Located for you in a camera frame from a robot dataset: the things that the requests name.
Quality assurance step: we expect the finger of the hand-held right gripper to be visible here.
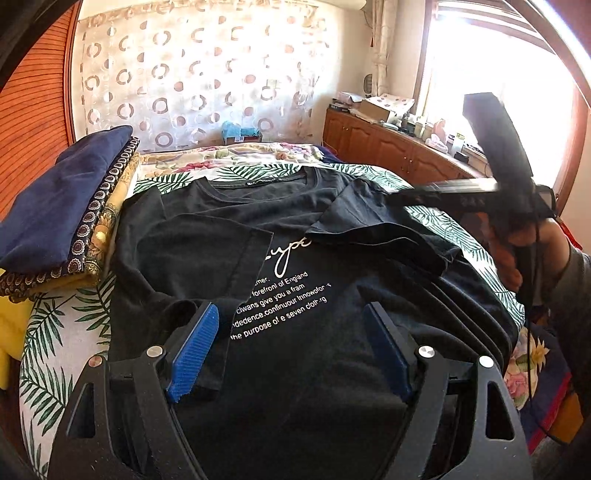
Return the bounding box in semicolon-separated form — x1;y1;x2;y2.
390;182;463;212

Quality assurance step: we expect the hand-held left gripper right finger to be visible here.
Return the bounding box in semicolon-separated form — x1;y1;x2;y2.
362;302;532;480

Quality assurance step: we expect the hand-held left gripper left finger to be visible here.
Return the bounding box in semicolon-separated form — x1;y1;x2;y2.
48;302;221;480

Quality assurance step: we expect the black printed T-shirt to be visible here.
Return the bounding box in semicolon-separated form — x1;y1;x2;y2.
108;167;520;480

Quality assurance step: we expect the person's right forearm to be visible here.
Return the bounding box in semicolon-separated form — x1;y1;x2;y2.
536;242;591;416

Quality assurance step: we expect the person's right hand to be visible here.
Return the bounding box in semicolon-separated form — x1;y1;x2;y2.
490;216;572;296

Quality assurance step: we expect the cluster of small containers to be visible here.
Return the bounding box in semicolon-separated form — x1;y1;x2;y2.
383;113;488;163

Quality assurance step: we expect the wooden cabinet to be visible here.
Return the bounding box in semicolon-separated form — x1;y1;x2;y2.
322;107;490;182

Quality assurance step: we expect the cardboard box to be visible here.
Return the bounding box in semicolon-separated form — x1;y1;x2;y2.
359;95;415;123

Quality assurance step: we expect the leaf-print bed sheet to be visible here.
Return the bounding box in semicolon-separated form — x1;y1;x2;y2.
18;162;527;480

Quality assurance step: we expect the cream window curtain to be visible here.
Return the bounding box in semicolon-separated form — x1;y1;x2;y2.
367;0;439;116

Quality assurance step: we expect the navy blanket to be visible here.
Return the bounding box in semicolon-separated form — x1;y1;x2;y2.
522;320;575;416

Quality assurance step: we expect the plain yellow cloth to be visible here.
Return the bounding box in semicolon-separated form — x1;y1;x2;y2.
0;295;37;392

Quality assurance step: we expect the small blue object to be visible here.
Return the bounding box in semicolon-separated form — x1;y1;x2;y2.
221;121;262;145

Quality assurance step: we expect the navy folded cloth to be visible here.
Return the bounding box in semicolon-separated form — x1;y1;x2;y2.
0;126;139;271

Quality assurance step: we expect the wooden slatted wardrobe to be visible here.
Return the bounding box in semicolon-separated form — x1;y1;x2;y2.
0;4;83;217

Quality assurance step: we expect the ring-patterned sheer curtain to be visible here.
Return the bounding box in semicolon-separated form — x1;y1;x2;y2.
69;0;370;155

